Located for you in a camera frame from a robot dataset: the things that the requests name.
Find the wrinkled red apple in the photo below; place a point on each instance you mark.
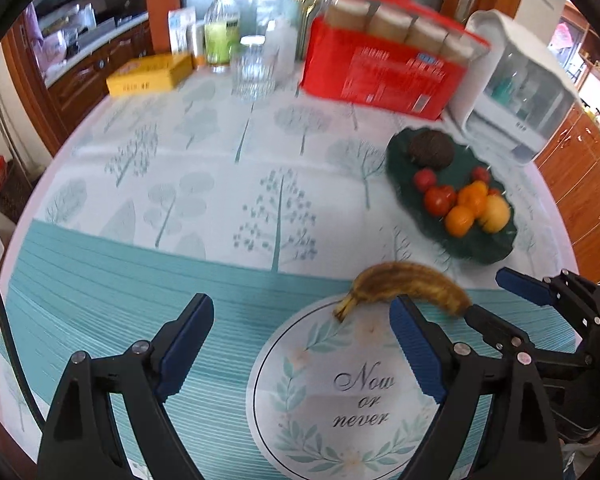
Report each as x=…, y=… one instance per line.
x=440, y=201

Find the yellow round fruit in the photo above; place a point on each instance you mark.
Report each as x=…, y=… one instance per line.
x=495, y=214

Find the white and blue carton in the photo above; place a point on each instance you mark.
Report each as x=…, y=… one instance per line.
x=181, y=30

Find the beige drink carton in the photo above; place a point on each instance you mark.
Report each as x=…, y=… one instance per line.
x=387, y=21
x=347, y=12
x=425, y=34
x=455, y=49

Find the dark brown round fruit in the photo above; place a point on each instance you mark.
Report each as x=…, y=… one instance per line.
x=430, y=149

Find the yellow flat box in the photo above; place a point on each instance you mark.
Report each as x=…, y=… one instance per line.
x=147, y=75

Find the white countertop cabinet appliance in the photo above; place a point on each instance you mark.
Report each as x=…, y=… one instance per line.
x=520, y=90

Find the brown spotted banana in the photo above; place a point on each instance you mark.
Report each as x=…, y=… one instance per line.
x=410, y=280

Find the brown wooden cabinet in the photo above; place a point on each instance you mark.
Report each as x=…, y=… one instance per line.
x=585, y=195

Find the wooden kitchen counter cabinet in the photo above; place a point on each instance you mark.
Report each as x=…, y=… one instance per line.
x=95, y=70

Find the orange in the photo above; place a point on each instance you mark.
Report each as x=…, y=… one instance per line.
x=472, y=197
x=459, y=221

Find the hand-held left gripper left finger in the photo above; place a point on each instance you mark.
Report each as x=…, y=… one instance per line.
x=185, y=355

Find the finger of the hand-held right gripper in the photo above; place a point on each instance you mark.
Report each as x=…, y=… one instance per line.
x=500, y=332
x=522, y=287

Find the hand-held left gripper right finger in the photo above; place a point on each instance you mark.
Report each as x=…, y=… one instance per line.
x=415, y=350

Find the pink plastic bag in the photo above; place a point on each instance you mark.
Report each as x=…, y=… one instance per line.
x=569, y=36

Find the bottle with green liquid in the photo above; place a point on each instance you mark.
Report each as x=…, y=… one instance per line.
x=221, y=35

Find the dark green scalloped plate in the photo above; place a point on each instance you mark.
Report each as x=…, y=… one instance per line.
x=405, y=200

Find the red cardboard box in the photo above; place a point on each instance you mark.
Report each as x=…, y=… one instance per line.
x=380, y=75

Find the clear glass jar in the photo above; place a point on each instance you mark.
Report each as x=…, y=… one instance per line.
x=252, y=70

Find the brown woven basket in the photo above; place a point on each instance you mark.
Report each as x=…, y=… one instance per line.
x=17, y=195

